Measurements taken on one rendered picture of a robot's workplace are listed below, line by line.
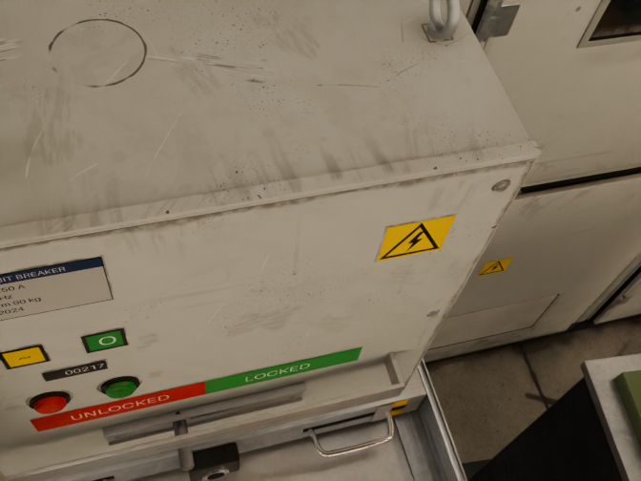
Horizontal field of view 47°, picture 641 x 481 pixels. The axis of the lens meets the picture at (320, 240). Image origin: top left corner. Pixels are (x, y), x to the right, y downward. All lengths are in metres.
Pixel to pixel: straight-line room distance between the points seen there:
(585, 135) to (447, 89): 0.67
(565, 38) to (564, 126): 0.20
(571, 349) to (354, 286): 1.56
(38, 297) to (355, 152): 0.23
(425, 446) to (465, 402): 0.98
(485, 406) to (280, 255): 1.49
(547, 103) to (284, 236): 0.65
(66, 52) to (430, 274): 0.34
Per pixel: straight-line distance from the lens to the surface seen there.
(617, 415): 1.23
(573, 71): 1.06
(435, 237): 0.58
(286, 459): 0.97
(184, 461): 0.78
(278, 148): 0.50
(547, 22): 0.96
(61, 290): 0.52
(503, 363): 2.05
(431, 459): 0.99
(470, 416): 1.97
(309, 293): 0.60
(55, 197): 0.48
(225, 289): 0.56
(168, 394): 0.73
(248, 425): 0.75
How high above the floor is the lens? 1.78
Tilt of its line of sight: 58 degrees down
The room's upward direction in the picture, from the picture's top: 12 degrees clockwise
